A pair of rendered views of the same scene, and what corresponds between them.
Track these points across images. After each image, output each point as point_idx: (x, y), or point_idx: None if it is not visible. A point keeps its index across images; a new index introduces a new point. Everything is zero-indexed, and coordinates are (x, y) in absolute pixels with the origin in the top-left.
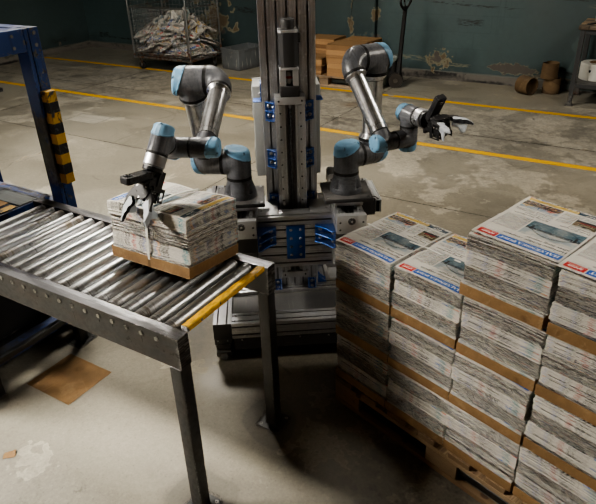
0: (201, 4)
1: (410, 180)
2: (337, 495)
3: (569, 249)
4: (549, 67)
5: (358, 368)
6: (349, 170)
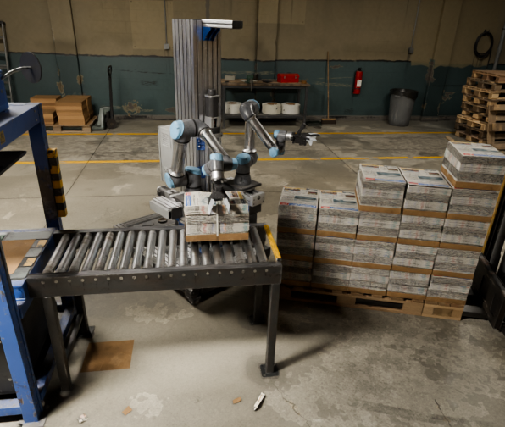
0: None
1: None
2: (319, 334)
3: (402, 178)
4: None
5: (291, 272)
6: (248, 170)
